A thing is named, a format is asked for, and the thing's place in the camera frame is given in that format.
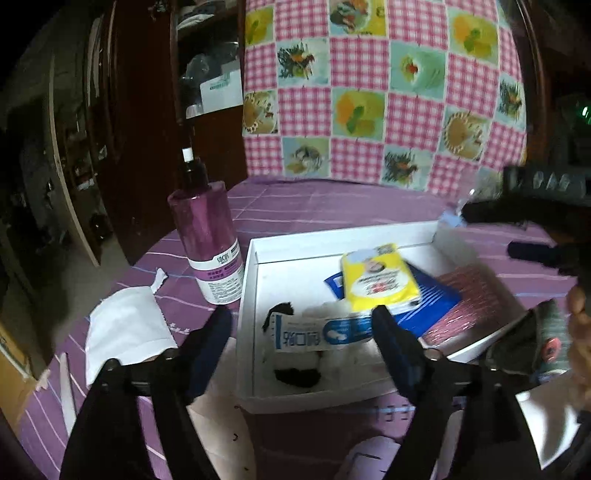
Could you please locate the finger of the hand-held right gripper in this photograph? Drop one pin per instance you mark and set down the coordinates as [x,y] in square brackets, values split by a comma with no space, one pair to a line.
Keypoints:
[503,212]
[540,256]

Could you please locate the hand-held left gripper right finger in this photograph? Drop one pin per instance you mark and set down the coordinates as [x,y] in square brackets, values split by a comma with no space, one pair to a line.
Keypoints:
[397,350]

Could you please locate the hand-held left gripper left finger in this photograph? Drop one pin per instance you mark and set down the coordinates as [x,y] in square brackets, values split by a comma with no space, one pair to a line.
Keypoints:
[207,346]

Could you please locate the large blue packet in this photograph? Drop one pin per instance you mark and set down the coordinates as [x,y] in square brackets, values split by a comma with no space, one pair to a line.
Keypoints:
[429,295]

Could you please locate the green plaid cloth pouch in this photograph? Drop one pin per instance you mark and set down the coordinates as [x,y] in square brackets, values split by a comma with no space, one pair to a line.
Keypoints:
[551,323]

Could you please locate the yellow tissue pack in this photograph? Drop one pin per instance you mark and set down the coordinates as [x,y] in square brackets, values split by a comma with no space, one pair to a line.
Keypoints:
[378,277]

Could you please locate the toothpaste tube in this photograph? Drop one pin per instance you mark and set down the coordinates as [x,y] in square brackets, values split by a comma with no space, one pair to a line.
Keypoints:
[318,332]

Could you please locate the white plush dog toy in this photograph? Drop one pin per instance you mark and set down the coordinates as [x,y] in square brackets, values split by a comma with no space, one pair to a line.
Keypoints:
[295,374]

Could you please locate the white shallow cardboard box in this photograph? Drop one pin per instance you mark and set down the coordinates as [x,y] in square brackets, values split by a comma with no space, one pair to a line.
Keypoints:
[286,286]

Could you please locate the person's right hand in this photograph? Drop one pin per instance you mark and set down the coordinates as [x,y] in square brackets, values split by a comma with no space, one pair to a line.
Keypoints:
[581,332]

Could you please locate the white face mask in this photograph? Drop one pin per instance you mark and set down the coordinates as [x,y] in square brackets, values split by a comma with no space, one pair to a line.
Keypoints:
[124,327]

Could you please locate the purple pump bottle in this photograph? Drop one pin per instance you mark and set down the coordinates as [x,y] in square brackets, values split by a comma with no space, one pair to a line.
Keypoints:
[207,230]

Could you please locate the white paper strip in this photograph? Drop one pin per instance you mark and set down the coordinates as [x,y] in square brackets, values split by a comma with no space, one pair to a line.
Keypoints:
[68,392]

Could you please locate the white toilet paper roll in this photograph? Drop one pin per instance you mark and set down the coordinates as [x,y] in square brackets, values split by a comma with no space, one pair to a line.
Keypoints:
[549,424]

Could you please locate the purple striped tablecloth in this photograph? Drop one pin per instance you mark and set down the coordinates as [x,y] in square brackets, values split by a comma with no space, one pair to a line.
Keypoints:
[300,203]

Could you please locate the pink checkered printed cloth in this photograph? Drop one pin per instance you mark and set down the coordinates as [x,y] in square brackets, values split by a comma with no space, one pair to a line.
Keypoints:
[369,92]

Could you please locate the pale wooden board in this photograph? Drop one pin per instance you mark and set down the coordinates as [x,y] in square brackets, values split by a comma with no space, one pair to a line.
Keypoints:
[69,175]

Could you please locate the dark wooden cabinet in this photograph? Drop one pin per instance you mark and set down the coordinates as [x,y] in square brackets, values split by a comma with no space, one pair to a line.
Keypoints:
[147,129]

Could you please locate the white carton with label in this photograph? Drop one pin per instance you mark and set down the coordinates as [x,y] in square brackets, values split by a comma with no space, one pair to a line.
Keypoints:
[221,90]

